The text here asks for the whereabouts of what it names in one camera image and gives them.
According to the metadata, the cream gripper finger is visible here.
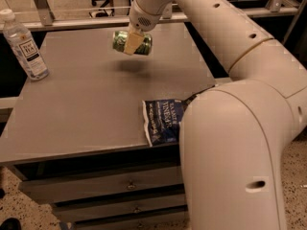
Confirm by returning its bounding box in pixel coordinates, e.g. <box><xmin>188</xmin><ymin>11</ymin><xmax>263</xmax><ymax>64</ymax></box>
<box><xmin>124</xmin><ymin>30</ymin><xmax>145</xmax><ymax>55</ymax></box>

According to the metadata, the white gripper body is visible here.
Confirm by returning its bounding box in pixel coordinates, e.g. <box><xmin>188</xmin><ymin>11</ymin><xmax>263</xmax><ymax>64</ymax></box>
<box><xmin>129</xmin><ymin>0</ymin><xmax>172</xmax><ymax>32</ymax></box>

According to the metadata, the green soda can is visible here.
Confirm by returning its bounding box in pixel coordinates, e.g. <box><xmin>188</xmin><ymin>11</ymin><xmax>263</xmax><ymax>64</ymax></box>
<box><xmin>112</xmin><ymin>31</ymin><xmax>153</xmax><ymax>56</ymax></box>

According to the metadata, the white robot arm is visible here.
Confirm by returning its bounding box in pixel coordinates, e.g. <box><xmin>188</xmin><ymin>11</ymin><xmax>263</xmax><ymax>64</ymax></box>
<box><xmin>130</xmin><ymin>0</ymin><xmax>307</xmax><ymax>230</ymax></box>

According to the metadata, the blue Kettle chips bag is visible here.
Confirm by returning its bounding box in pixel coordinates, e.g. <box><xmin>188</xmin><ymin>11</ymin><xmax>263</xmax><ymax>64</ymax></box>
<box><xmin>142</xmin><ymin>85</ymin><xmax>213</xmax><ymax>147</ymax></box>

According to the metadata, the grey drawer cabinet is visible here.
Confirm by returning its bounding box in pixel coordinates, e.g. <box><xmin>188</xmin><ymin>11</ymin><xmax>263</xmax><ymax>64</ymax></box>
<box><xmin>0</xmin><ymin>23</ymin><xmax>214</xmax><ymax>226</ymax></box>

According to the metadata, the clear plastic water bottle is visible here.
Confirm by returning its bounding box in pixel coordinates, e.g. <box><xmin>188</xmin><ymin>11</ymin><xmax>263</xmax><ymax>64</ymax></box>
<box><xmin>0</xmin><ymin>9</ymin><xmax>49</xmax><ymax>81</ymax></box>

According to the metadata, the top drawer with knob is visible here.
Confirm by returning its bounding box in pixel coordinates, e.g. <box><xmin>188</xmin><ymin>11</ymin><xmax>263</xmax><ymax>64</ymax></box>
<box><xmin>19</xmin><ymin>167</ymin><xmax>182</xmax><ymax>204</ymax></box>

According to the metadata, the drawer with knob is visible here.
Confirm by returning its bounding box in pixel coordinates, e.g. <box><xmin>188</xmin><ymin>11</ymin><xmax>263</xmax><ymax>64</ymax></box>
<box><xmin>75</xmin><ymin>209</ymin><xmax>188</xmax><ymax>230</ymax></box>
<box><xmin>19</xmin><ymin>167</ymin><xmax>182</xmax><ymax>204</ymax></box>
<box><xmin>54</xmin><ymin>194</ymin><xmax>186</xmax><ymax>222</ymax></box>

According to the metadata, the middle drawer with knob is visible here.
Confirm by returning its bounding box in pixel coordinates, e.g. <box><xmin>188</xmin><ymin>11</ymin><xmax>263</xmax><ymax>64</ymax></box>
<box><xmin>54</xmin><ymin>194</ymin><xmax>186</xmax><ymax>222</ymax></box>

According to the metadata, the bottom drawer with knob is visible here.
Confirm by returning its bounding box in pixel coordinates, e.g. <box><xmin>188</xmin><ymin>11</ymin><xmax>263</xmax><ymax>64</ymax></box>
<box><xmin>75</xmin><ymin>209</ymin><xmax>188</xmax><ymax>230</ymax></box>

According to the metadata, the black shoe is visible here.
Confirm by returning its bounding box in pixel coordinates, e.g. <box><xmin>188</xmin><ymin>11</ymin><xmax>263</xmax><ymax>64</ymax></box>
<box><xmin>0</xmin><ymin>218</ymin><xmax>22</xmax><ymax>230</ymax></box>

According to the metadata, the metal railing frame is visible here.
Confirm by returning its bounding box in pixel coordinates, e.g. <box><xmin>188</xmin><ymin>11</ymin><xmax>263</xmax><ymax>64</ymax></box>
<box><xmin>0</xmin><ymin>0</ymin><xmax>307</xmax><ymax>34</ymax></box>

